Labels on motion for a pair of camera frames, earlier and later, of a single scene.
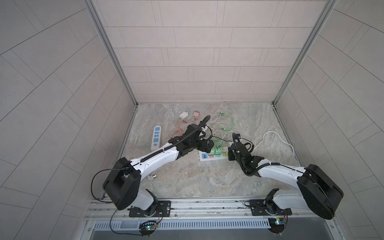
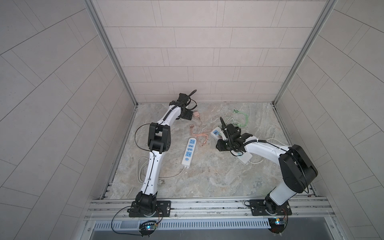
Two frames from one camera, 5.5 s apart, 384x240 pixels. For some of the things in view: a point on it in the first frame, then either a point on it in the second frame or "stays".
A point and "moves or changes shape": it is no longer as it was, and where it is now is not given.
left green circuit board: x=147 y=228 stays
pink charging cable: x=178 y=127 moves or changes shape
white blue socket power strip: x=156 y=138 moves or changes shape
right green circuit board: x=276 y=225 stays
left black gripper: x=208 y=147 -> x=188 y=114
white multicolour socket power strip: x=204 y=156 -> x=216 y=134
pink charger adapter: x=196 y=114 stays
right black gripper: x=230 y=153 -> x=219 y=144
